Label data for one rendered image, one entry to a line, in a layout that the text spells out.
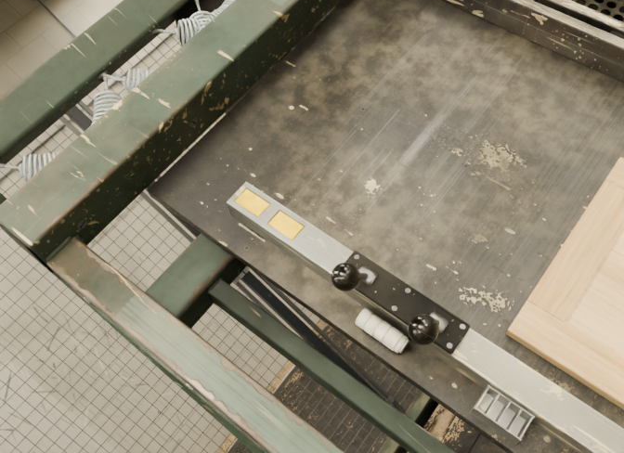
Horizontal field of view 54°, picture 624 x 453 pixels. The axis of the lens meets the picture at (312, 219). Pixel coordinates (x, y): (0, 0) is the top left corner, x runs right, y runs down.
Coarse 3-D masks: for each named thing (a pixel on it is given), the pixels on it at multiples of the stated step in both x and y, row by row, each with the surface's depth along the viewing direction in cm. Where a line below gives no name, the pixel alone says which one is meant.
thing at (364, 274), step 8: (344, 264) 79; (336, 272) 79; (344, 272) 78; (352, 272) 78; (360, 272) 89; (368, 272) 89; (336, 280) 78; (344, 280) 78; (352, 280) 78; (368, 280) 88; (336, 288) 80; (344, 288) 79; (352, 288) 79
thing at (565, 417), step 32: (256, 192) 99; (256, 224) 97; (320, 256) 93; (480, 352) 84; (480, 384) 85; (512, 384) 82; (544, 384) 81; (544, 416) 79; (576, 416) 79; (576, 448) 80; (608, 448) 77
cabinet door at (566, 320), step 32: (608, 192) 98; (608, 224) 95; (576, 256) 92; (608, 256) 93; (544, 288) 90; (576, 288) 90; (608, 288) 90; (544, 320) 88; (576, 320) 88; (608, 320) 88; (544, 352) 86; (576, 352) 85; (608, 352) 85; (608, 384) 83
